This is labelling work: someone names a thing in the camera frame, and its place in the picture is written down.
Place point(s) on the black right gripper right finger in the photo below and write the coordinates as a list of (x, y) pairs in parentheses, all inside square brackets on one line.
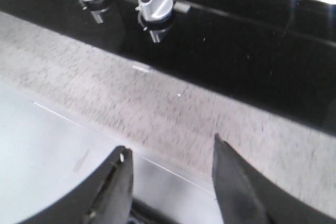
[(244, 195)]

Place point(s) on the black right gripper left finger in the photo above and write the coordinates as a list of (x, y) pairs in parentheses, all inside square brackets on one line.
[(103, 197)]

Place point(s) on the grey cabinet drawer front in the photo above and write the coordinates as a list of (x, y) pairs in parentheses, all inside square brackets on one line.
[(45, 153)]

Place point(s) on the black glass gas cooktop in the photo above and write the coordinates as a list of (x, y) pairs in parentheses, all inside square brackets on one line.
[(278, 55)]

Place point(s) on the right silver control knob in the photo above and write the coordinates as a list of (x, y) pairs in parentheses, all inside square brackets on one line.
[(155, 10)]

